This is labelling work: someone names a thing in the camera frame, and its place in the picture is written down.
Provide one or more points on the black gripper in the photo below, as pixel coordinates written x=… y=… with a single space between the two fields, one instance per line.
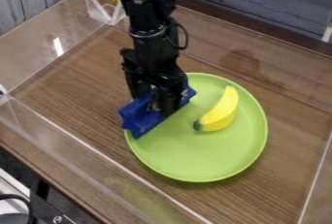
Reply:
x=149 y=66

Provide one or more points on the blue cross-shaped block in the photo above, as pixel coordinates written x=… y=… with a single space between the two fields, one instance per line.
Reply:
x=137 y=118

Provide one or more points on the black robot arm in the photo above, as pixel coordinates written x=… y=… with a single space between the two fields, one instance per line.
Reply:
x=147 y=14

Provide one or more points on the green round plate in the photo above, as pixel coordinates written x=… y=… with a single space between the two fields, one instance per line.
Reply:
x=196 y=156

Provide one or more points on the yellow toy banana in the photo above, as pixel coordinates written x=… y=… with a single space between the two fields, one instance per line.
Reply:
x=220 y=115

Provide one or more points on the clear acrylic enclosure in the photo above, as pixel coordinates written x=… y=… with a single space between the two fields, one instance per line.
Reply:
x=60 y=127

